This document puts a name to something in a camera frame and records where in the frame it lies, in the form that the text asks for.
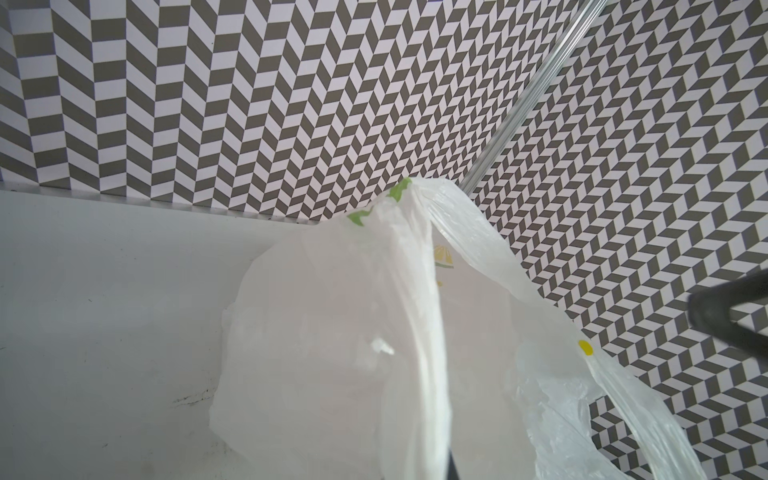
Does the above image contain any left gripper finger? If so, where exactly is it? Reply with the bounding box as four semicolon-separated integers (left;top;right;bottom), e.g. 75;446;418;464
687;270;767;359

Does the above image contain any white plastic bag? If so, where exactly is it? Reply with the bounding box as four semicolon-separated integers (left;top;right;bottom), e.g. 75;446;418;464
209;178;705;479

